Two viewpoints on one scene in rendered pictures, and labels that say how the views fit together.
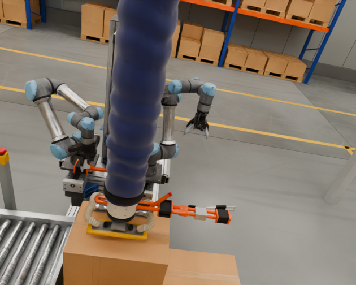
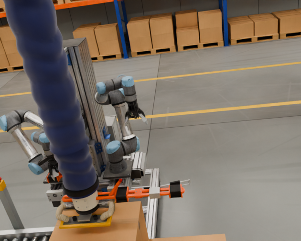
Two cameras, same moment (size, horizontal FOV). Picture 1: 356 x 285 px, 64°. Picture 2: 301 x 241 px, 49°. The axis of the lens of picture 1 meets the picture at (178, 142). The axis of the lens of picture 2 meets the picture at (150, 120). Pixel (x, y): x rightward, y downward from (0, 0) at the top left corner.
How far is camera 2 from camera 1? 0.82 m
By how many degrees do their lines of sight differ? 14
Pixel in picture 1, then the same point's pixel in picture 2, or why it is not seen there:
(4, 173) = (4, 198)
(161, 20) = (44, 47)
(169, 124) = (123, 121)
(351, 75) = not seen: outside the picture
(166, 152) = (127, 147)
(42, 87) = (11, 118)
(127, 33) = (26, 63)
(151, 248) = (120, 234)
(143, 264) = not seen: outside the picture
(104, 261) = not seen: outside the picture
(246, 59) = (254, 28)
